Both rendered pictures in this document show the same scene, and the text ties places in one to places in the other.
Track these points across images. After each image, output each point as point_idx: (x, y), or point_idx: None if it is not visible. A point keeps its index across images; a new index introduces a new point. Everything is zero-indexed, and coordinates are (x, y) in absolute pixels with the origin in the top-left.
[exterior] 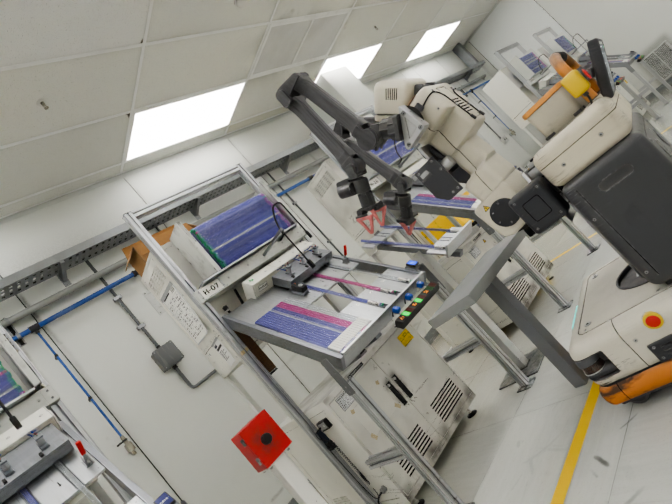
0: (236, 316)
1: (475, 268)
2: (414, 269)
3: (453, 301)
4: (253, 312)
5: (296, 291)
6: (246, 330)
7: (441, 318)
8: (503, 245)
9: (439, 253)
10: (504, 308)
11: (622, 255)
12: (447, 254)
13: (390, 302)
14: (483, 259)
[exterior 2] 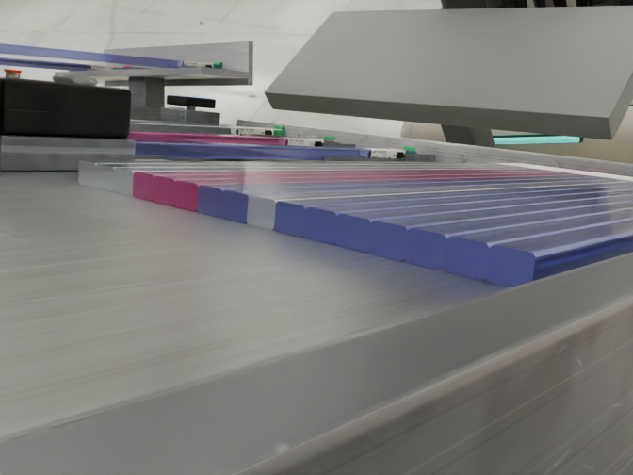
0: (75, 412)
1: (380, 76)
2: (217, 115)
3: (607, 53)
4: (147, 275)
5: (62, 137)
6: (611, 436)
7: (628, 93)
8: (388, 24)
9: (234, 71)
10: (481, 145)
11: (575, 5)
12: (251, 73)
13: (418, 139)
14: (346, 71)
